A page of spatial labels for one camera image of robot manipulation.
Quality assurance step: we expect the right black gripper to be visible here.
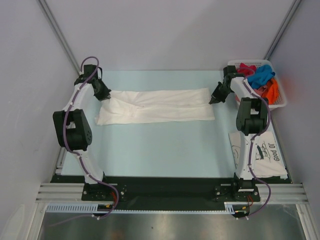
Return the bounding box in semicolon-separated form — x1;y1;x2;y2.
210;81;233;105

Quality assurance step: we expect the white robot print t-shirt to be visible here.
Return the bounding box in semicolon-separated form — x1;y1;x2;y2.
95;88;215;126

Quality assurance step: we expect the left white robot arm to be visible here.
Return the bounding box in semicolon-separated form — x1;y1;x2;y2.
52;64;111;200

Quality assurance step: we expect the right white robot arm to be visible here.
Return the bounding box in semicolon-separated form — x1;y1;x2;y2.
209;65;271;182

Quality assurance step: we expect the magenta t-shirt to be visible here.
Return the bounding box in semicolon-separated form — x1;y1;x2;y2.
237;63;257;77

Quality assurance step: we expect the dusty pink t-shirt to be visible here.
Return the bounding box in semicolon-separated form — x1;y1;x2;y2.
254;85;268;98

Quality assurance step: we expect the blue t-shirt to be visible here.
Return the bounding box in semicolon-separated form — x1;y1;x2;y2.
247;64;276;89

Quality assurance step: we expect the orange t-shirt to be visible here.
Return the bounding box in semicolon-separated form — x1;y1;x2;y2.
261;78;279;105

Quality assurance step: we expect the white plastic laundry basket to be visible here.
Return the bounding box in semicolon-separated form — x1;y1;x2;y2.
228;59;287;110

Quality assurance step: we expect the folded white cartoon t-shirt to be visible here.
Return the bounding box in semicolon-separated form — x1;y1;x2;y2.
228;131;288;179

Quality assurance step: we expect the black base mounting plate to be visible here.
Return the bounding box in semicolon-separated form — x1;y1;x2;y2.
50;175;291;212

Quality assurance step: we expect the left aluminium corner post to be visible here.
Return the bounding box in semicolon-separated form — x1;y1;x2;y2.
36;0;80;73

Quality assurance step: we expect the aluminium corner post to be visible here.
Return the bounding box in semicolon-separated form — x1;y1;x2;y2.
36;0;80;73
263;0;304;61

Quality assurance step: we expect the white slotted cable duct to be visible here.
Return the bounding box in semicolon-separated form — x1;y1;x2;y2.
46;203;245;215

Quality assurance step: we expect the aluminium frame rail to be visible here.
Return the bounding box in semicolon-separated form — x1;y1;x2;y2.
36;183;309;204

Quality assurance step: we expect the right aluminium corner post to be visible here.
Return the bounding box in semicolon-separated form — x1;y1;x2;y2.
263;0;304;61

